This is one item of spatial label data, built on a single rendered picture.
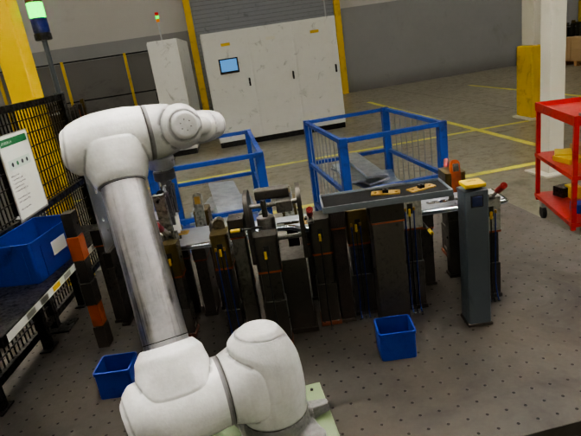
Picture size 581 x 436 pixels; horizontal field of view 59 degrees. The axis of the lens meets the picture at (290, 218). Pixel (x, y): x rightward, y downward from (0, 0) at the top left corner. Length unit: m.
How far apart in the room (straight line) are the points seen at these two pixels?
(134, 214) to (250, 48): 8.49
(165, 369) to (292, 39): 8.84
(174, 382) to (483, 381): 0.82
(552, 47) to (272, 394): 4.92
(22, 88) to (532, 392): 2.14
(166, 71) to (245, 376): 8.60
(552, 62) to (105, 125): 4.92
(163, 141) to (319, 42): 8.64
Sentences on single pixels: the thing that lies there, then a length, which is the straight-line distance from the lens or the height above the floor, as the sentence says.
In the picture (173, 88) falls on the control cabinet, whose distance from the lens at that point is 9.53.
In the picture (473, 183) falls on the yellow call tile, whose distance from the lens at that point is 1.57.
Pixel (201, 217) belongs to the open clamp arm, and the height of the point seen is 1.02.
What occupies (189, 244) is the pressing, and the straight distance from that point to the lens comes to 1.84.
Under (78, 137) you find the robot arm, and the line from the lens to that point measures 1.22.
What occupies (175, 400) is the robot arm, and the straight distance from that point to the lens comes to 1.13.
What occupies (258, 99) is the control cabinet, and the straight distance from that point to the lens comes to 9.62.
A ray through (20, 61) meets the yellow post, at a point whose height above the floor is 1.70.
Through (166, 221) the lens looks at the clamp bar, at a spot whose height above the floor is 1.12.
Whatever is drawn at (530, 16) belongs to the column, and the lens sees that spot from 8.89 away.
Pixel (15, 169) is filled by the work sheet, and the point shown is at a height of 1.33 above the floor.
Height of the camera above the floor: 1.61
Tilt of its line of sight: 18 degrees down
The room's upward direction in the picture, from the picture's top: 9 degrees counter-clockwise
